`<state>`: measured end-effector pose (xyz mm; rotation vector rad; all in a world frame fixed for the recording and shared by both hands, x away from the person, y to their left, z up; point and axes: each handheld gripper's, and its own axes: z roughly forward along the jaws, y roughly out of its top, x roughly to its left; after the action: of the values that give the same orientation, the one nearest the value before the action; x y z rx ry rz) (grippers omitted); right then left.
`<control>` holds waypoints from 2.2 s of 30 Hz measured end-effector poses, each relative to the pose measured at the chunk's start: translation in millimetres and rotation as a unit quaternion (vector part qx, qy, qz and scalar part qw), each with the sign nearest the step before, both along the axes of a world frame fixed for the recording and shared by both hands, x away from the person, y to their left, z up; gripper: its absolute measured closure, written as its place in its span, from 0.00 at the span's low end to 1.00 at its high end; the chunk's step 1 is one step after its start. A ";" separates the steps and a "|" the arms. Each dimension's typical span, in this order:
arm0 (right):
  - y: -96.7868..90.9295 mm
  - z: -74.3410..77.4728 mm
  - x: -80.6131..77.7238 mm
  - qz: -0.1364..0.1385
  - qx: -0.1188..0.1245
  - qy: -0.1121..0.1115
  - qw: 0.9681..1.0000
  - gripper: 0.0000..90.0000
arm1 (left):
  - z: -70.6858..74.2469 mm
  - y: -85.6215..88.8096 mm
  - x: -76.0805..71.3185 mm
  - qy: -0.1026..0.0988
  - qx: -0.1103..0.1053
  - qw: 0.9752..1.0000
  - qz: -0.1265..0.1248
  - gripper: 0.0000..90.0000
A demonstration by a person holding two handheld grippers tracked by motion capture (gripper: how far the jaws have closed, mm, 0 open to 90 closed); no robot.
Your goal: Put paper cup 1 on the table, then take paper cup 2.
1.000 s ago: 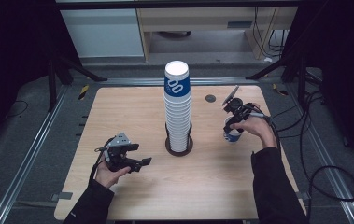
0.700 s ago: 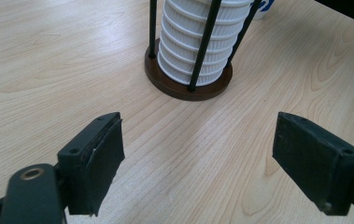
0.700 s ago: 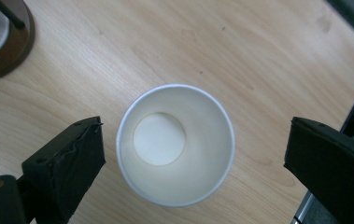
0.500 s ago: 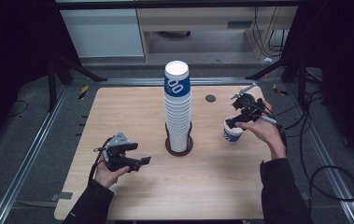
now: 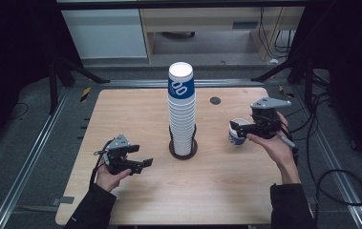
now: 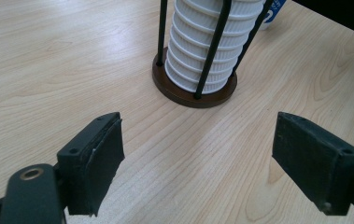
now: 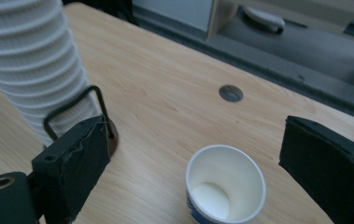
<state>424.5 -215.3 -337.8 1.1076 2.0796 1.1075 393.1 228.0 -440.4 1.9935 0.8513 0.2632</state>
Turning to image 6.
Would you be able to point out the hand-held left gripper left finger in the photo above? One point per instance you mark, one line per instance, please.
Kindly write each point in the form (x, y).
(93, 165)

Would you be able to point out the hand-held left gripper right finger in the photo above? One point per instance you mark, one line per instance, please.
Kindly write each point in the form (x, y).
(318, 161)

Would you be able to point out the stack of white paper cups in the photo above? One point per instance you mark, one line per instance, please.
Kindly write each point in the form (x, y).
(190, 46)

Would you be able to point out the white blue paper cup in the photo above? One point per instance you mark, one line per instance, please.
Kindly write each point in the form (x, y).
(274, 12)

